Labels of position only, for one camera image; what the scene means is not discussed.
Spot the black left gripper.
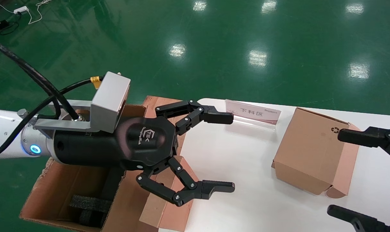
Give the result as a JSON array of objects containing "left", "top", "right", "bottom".
[{"left": 52, "top": 116, "right": 177, "bottom": 171}]

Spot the thin black floor cable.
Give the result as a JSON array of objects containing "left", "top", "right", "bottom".
[{"left": 0, "top": 14, "right": 21, "bottom": 36}]

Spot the small brown cardboard box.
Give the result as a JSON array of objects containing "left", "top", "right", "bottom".
[
  {"left": 139, "top": 155, "right": 200, "bottom": 232},
  {"left": 271, "top": 107, "right": 363, "bottom": 198}
]

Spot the white floor cable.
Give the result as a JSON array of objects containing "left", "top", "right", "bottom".
[{"left": 0, "top": 0, "right": 52, "bottom": 24}]

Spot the big open cardboard box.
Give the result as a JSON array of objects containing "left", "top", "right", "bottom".
[{"left": 19, "top": 96, "right": 195, "bottom": 232}]

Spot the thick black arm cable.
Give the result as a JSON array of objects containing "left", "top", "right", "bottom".
[{"left": 0, "top": 43, "right": 81, "bottom": 120}]

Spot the black foam insert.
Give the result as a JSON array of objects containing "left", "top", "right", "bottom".
[{"left": 69, "top": 168, "right": 126, "bottom": 227}]

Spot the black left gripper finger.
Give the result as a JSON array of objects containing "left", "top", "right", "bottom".
[
  {"left": 136, "top": 156, "right": 235, "bottom": 207},
  {"left": 155, "top": 100, "right": 234, "bottom": 136}
]

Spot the clear acrylic sign stand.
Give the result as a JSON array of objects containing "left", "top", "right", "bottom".
[{"left": 225, "top": 99, "right": 281, "bottom": 131}]

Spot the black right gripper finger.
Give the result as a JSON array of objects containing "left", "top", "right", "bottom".
[
  {"left": 338, "top": 126, "right": 390, "bottom": 161},
  {"left": 327, "top": 205, "right": 390, "bottom": 232}
]

